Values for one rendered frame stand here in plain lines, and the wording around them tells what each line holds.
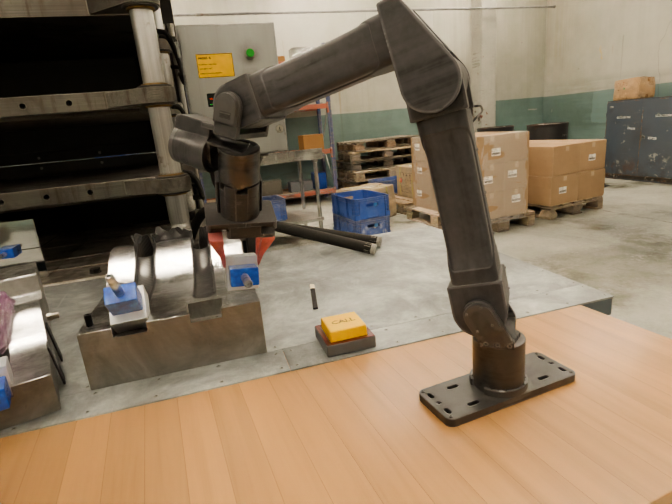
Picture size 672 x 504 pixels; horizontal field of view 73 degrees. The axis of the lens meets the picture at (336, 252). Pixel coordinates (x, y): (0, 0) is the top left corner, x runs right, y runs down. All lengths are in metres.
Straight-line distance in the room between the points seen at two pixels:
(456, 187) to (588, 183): 5.02
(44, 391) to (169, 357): 0.16
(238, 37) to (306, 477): 1.32
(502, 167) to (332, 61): 4.04
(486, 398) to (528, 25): 9.19
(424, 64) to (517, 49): 8.94
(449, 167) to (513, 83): 8.83
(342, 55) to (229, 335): 0.44
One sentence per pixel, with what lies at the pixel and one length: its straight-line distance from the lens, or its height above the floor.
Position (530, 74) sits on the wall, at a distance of 9.58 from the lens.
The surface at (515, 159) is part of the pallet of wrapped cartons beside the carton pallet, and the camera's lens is 4.65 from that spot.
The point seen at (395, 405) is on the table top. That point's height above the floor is 0.80.
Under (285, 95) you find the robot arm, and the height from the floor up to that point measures 1.18.
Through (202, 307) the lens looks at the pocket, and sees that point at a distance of 0.76.
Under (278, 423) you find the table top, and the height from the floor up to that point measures 0.80.
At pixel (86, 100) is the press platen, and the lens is 1.51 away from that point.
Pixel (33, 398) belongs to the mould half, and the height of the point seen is 0.83.
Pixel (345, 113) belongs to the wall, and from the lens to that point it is 7.78.
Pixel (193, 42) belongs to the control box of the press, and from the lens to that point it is 1.56.
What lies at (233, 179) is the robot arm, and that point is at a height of 1.08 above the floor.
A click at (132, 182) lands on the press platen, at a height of 1.03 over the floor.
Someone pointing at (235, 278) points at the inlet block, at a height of 0.93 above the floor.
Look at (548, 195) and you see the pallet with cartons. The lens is 5.13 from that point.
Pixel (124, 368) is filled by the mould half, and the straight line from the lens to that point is 0.75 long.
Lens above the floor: 1.14
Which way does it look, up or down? 16 degrees down
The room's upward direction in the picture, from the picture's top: 5 degrees counter-clockwise
